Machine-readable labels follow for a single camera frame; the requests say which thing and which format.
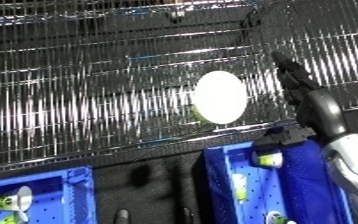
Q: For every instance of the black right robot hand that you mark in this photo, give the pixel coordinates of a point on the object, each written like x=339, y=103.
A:
x=320, y=113

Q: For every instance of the pale right robot arm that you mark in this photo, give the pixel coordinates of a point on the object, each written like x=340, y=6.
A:
x=353, y=166

